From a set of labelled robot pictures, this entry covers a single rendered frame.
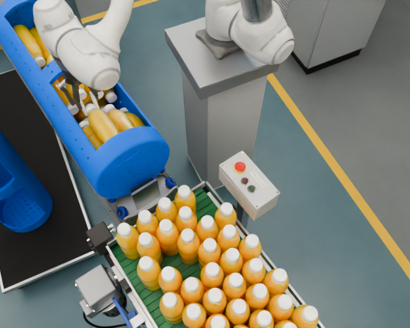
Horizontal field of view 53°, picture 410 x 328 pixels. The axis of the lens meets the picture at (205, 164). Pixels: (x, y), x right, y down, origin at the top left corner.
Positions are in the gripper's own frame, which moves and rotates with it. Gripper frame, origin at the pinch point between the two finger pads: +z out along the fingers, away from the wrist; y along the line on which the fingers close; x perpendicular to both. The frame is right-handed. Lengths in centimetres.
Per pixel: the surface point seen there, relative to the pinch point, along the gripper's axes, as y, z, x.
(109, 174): 7.3, 3.3, 25.9
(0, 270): 72, 104, -17
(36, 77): 9.4, 0.0, -21.5
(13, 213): 54, 103, -42
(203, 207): -17, 29, 43
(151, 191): -3.0, 19.0, 31.1
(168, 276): 9, 8, 62
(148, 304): 18, 29, 61
